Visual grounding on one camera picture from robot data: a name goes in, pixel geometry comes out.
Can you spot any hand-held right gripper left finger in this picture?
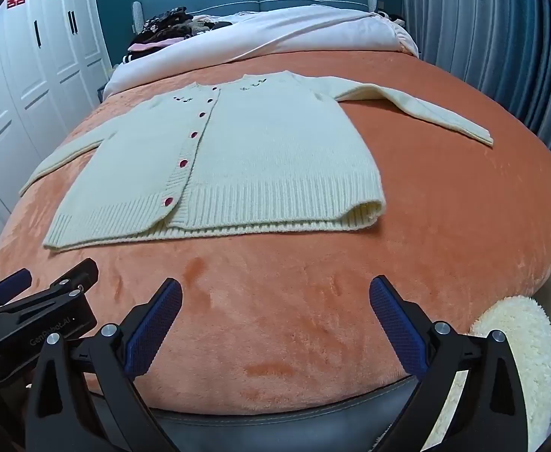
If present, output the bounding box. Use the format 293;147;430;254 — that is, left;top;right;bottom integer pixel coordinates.
25;277;184;452

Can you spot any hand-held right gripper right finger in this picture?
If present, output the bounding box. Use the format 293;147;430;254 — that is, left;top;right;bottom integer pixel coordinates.
368;274;530;452

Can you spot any grey leather bed frame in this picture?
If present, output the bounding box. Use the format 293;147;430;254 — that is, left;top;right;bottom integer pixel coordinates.
82;377;427;452

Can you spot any cream fluffy rug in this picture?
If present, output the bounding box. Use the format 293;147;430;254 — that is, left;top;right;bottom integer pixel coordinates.
468;295;551;452

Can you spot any cream knitted cardigan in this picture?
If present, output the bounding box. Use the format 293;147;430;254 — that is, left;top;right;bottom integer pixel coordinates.
18;70;494;251

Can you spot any white panelled wardrobe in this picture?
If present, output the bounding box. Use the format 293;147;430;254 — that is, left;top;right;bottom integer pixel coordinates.
0;0;113;278

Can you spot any blue grey curtain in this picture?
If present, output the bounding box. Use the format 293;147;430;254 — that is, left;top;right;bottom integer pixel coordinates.
400;0;551;199

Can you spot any orange plush blanket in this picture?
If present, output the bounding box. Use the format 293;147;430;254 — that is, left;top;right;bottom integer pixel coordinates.
0;49;551;417

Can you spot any pile of dark clothes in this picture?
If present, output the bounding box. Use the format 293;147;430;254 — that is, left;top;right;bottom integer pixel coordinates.
122;6;238;64

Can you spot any white duvet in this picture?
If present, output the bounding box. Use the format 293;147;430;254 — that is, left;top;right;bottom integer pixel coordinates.
102;5;420;102

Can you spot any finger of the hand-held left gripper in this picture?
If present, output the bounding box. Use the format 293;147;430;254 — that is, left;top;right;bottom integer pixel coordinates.
0;268;34;314
44;258;99;300

